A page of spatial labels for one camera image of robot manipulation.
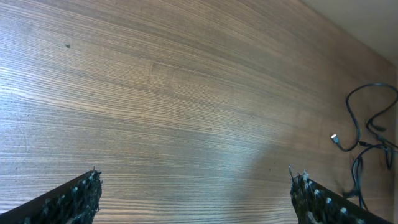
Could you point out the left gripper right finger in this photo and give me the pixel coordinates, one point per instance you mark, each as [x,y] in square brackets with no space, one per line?
[315,204]

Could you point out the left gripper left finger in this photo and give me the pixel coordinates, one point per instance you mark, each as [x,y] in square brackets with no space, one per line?
[76,201]

